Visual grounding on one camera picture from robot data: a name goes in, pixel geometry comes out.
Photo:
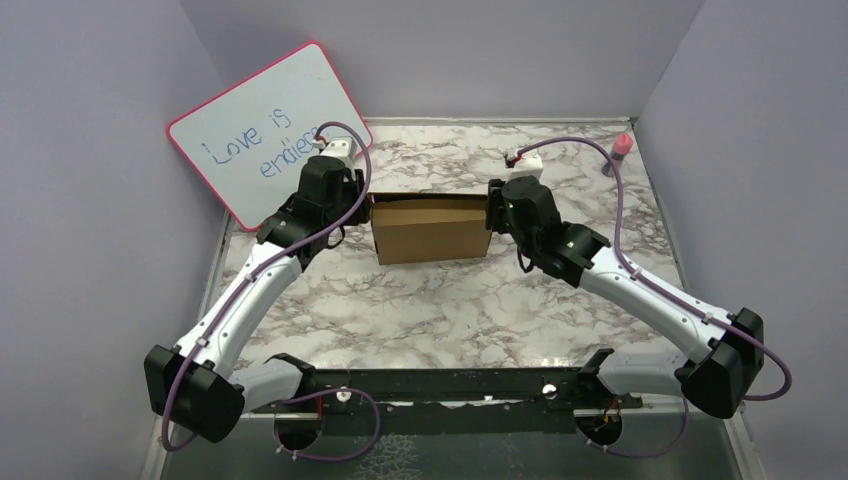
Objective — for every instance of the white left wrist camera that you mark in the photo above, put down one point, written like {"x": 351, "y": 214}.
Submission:
{"x": 342, "y": 148}

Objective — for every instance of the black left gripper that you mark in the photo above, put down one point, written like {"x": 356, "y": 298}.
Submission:
{"x": 354, "y": 183}

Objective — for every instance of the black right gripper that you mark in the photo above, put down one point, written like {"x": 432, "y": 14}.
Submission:
{"x": 494, "y": 205}

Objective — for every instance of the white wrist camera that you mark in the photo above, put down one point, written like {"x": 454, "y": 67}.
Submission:
{"x": 529, "y": 165}
{"x": 342, "y": 148}

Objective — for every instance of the pink framed whiteboard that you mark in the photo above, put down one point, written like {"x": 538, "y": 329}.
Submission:
{"x": 249, "y": 142}

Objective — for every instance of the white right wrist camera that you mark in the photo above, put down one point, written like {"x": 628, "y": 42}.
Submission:
{"x": 529, "y": 165}

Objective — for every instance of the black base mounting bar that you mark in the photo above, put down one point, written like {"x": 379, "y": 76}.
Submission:
{"x": 448, "y": 401}

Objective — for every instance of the pink capped marker bottle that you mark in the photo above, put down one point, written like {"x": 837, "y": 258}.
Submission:
{"x": 619, "y": 150}

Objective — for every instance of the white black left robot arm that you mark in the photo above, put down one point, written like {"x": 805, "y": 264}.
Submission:
{"x": 195, "y": 384}

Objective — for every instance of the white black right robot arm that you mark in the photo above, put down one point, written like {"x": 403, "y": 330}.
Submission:
{"x": 715, "y": 358}

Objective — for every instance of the brown cardboard box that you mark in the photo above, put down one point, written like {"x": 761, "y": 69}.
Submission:
{"x": 412, "y": 227}

